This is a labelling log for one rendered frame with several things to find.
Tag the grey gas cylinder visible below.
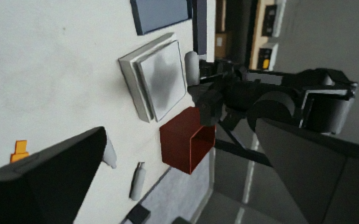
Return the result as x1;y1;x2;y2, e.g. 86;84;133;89
103;131;117;169
130;162;146;201

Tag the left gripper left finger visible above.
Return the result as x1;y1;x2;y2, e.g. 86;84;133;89
0;126;107;224

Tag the dark grey co2 cylinder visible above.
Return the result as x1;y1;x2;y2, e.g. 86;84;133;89
184;51;200;103

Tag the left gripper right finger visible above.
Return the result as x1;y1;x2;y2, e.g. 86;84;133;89
255;118;359;224

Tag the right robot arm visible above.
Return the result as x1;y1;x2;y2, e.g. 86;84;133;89
199;59;359;136

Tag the white digital weighing scale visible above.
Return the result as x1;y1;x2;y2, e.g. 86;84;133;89
119;32;187;124

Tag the red open box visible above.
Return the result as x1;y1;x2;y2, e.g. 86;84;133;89
159;106;216;175

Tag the small orange stepped block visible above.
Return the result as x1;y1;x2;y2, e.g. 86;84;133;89
10;141;29;162

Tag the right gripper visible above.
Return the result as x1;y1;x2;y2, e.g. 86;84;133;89
187;65;265;127

